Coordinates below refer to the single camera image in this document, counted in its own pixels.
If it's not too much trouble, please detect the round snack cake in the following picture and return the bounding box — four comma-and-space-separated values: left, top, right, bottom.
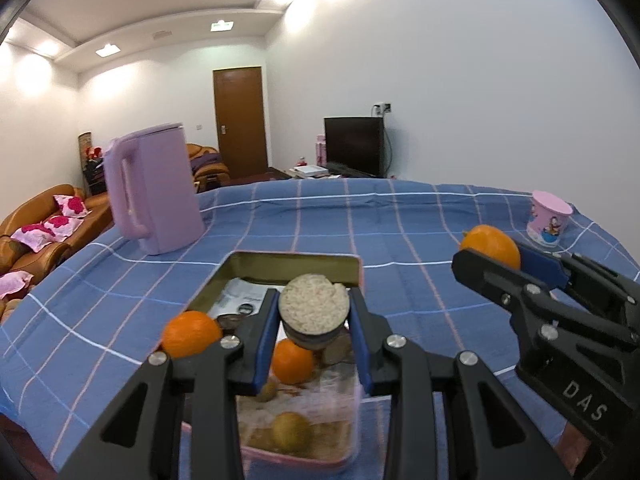
278, 272, 349, 352

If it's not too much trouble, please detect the black television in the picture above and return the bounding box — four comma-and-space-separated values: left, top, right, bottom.
323, 116, 386, 178

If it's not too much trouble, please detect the purple blanket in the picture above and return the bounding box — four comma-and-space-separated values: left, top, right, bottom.
190, 154, 223, 176

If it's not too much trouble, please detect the purple electric kettle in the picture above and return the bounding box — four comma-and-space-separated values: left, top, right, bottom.
102, 122, 206, 256

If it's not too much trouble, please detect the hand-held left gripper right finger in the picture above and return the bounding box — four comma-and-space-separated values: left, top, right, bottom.
347, 287, 571, 480

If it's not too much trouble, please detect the pink flowered pillow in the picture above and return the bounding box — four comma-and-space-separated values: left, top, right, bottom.
0, 270, 37, 301
52, 194, 91, 220
10, 224, 56, 252
42, 214, 83, 233

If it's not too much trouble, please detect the brown leather sofa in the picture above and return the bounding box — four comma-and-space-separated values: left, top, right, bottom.
0, 184, 113, 276

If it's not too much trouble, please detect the white printed booklet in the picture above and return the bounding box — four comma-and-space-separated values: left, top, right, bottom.
215, 279, 286, 318

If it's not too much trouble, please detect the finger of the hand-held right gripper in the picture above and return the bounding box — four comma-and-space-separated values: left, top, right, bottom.
515, 241, 640, 324
451, 249, 639, 369

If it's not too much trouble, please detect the large orange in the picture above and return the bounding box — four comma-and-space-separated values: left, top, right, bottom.
161, 311, 223, 359

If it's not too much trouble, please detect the brown wooden door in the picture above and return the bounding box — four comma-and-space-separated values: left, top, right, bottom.
212, 66, 269, 178

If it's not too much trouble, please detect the small orange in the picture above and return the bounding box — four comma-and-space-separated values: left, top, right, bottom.
271, 338, 316, 386
460, 225, 522, 272

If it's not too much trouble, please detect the blue checked cloth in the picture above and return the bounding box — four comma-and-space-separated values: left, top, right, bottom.
0, 177, 640, 480

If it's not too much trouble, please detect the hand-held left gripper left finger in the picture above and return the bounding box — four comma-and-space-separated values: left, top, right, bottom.
59, 287, 281, 480

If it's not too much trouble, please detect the dark side cabinet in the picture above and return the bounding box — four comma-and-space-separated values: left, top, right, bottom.
82, 157, 108, 196

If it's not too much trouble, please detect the pink cartoon mug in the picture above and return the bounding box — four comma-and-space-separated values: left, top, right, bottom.
526, 190, 573, 248

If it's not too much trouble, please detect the pink tin box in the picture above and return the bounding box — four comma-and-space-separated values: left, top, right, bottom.
180, 251, 365, 471

